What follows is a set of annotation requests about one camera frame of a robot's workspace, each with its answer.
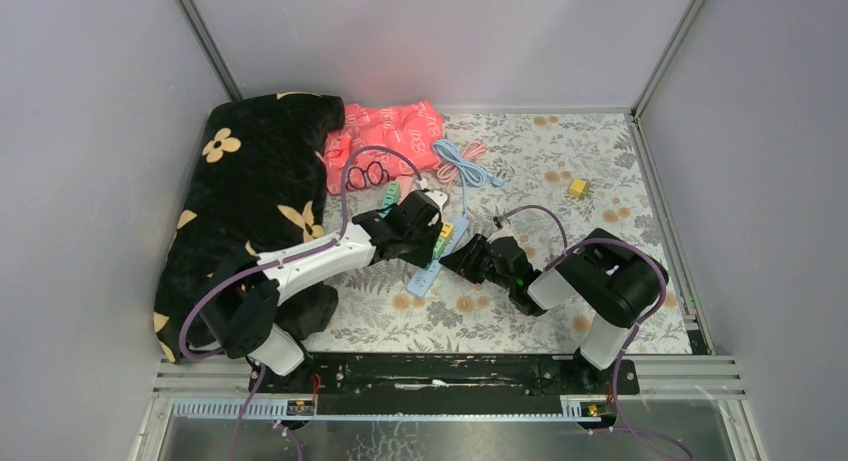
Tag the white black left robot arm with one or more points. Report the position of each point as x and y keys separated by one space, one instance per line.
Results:
x=243 y=296

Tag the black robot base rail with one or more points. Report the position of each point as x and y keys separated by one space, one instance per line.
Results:
x=533 y=374

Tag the floral patterned table mat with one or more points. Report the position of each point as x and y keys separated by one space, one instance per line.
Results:
x=537 y=156

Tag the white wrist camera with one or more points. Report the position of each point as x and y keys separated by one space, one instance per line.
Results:
x=440 y=198
x=503 y=232

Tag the yellow charger plug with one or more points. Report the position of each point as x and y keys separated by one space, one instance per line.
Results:
x=579 y=188
x=447 y=231

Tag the pink power strip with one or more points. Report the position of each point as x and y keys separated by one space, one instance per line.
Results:
x=402 y=186

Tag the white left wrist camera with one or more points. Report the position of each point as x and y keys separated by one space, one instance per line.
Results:
x=440 y=198

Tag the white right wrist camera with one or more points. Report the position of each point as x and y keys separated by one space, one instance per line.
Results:
x=503 y=232

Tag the black floral plush blanket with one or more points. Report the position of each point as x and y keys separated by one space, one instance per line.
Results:
x=258 y=185

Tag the light green USB charger plug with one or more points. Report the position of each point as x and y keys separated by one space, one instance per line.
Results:
x=392 y=193

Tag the light blue power strip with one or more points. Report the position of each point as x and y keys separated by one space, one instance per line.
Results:
x=424 y=278

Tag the pink patterned cloth bag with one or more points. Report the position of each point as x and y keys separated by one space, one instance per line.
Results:
x=399 y=137

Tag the teal USB charger plug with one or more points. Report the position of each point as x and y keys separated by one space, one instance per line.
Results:
x=386 y=209

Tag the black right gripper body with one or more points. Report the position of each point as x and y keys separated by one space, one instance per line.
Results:
x=477 y=265

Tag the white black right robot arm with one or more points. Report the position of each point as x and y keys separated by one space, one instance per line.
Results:
x=619 y=282

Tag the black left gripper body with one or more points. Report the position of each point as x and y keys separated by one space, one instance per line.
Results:
x=419 y=246

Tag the black eyeglasses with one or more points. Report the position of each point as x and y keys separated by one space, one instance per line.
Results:
x=359 y=178

